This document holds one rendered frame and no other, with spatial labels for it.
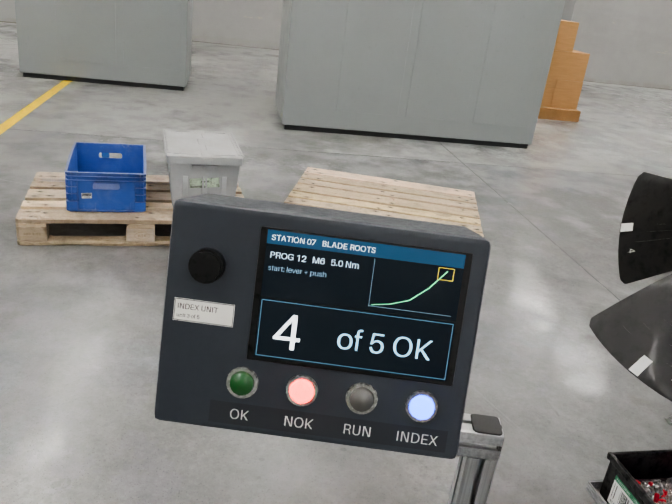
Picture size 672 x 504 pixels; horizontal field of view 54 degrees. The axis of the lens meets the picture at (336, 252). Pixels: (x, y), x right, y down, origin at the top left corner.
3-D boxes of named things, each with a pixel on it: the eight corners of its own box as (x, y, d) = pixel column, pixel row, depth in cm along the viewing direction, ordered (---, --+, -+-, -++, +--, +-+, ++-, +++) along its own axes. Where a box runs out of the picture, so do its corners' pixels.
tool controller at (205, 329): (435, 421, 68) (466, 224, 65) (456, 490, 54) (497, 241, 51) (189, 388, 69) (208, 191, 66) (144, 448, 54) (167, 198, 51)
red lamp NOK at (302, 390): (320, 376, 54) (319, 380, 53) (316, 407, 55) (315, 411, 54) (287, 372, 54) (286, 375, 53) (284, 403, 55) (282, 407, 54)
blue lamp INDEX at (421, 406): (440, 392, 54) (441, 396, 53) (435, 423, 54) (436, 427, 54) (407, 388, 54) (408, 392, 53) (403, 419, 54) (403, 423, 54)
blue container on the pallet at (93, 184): (145, 179, 404) (145, 144, 396) (146, 213, 352) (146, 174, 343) (75, 177, 393) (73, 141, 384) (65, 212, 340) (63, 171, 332)
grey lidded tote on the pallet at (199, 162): (228, 181, 419) (231, 131, 406) (241, 215, 366) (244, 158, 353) (161, 179, 407) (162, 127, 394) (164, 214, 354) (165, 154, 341)
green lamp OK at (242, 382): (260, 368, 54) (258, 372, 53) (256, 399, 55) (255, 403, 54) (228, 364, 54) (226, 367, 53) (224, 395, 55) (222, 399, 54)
